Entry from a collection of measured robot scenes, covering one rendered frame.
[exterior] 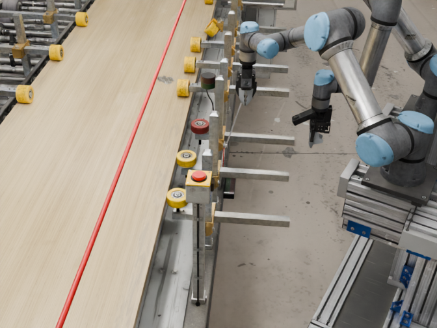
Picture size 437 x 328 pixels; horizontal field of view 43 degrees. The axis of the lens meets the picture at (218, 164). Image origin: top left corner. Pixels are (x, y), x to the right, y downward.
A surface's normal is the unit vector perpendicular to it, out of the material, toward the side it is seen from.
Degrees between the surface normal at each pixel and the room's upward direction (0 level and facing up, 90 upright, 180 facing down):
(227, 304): 0
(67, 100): 0
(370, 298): 0
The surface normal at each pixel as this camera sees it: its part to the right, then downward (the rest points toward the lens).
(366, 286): 0.02, -0.81
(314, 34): -0.89, 0.18
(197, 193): -0.08, 0.58
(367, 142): -0.79, 0.41
